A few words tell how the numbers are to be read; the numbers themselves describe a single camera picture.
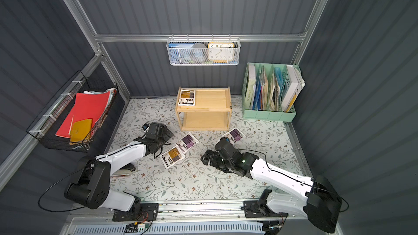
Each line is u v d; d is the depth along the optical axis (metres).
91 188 0.43
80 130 0.68
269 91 0.96
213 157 0.68
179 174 0.85
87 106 0.74
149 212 0.73
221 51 0.88
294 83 0.93
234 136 0.99
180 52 0.84
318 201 0.42
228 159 0.59
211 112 0.86
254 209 0.74
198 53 0.91
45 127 0.61
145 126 0.83
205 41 0.89
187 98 0.89
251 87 0.96
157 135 0.72
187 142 0.96
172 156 0.89
